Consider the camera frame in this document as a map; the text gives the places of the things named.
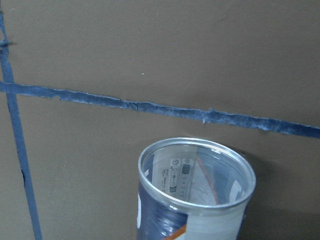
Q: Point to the clear tennis ball can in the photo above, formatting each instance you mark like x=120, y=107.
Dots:
x=192, y=189

